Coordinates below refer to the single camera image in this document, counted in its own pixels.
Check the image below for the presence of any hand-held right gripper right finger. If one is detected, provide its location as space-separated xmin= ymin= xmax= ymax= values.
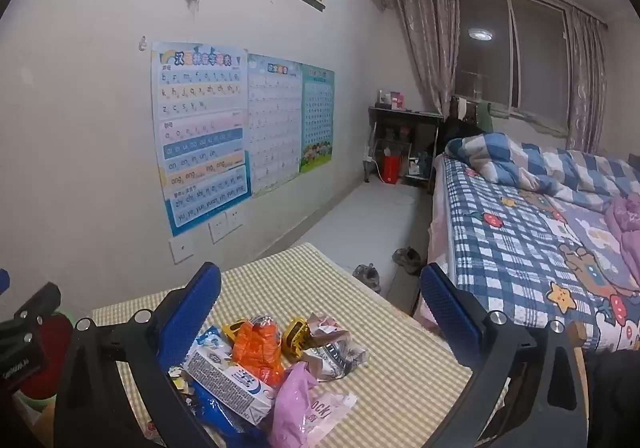
xmin=419 ymin=263 xmax=588 ymax=448

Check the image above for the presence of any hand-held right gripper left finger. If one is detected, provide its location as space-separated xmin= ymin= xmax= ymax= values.
xmin=54 ymin=262 xmax=223 ymax=448

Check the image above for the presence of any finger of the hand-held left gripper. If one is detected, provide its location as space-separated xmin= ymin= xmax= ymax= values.
xmin=12 ymin=281 xmax=62 ymax=329

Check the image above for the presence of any green red trash bin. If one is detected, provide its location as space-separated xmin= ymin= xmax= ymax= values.
xmin=7 ymin=309 xmax=78 ymax=424

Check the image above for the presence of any yellow wrapper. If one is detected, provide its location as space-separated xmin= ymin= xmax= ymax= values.
xmin=221 ymin=322 xmax=246 ymax=345

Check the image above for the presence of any orange snack packet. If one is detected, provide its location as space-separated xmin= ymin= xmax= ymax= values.
xmin=232 ymin=315 xmax=286 ymax=386

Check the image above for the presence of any white milk carton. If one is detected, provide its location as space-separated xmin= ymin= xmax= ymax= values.
xmin=182 ymin=345 xmax=276 ymax=426

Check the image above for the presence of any blue packet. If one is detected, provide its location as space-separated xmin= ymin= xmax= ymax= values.
xmin=190 ymin=380 xmax=266 ymax=444

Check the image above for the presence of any yellow black packet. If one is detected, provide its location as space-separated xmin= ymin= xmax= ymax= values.
xmin=281 ymin=317 xmax=312 ymax=360

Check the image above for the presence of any white orange snack bag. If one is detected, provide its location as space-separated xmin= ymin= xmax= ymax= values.
xmin=306 ymin=312 xmax=351 ymax=344

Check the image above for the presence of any dark brown barcode packet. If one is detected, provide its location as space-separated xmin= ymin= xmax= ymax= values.
xmin=302 ymin=333 xmax=369 ymax=381

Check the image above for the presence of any pink plastic bag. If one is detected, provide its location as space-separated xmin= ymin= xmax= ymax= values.
xmin=267 ymin=360 xmax=358 ymax=448

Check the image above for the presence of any yellow checkered tablecloth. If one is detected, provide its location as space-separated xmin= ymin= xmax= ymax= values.
xmin=90 ymin=242 xmax=506 ymax=448

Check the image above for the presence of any red bag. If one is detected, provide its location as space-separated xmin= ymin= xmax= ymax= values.
xmin=382 ymin=153 xmax=402 ymax=185

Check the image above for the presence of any blue plaid blanket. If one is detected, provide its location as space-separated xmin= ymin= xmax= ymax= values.
xmin=445 ymin=132 xmax=640 ymax=214

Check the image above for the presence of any dark jacket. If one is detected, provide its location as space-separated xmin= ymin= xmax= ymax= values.
xmin=432 ymin=98 xmax=493 ymax=156

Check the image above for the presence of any green cloth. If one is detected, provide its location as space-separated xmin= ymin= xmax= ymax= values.
xmin=475 ymin=100 xmax=494 ymax=133

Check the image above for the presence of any dark cloth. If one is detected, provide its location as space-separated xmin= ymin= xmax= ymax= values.
xmin=585 ymin=350 xmax=640 ymax=448

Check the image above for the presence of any purple cloth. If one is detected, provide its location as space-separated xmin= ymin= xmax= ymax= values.
xmin=605 ymin=193 xmax=640 ymax=289

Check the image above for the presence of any dark metal desk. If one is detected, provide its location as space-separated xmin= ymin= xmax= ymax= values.
xmin=367 ymin=105 xmax=443 ymax=191

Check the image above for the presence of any pink patterned curtain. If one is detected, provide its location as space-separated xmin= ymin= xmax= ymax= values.
xmin=565 ymin=8 xmax=608 ymax=154
xmin=392 ymin=0 xmax=461 ymax=119

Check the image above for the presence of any sliding window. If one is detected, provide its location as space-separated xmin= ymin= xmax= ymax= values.
xmin=452 ymin=0 xmax=573 ymax=121

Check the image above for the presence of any blue alphabet wall poster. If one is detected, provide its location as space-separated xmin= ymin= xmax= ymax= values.
xmin=151 ymin=41 xmax=252 ymax=238

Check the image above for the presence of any pale chart wall poster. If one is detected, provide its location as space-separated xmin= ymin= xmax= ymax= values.
xmin=246 ymin=53 xmax=305 ymax=198

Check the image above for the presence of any green table wall poster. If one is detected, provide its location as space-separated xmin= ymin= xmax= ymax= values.
xmin=299 ymin=64 xmax=336 ymax=175

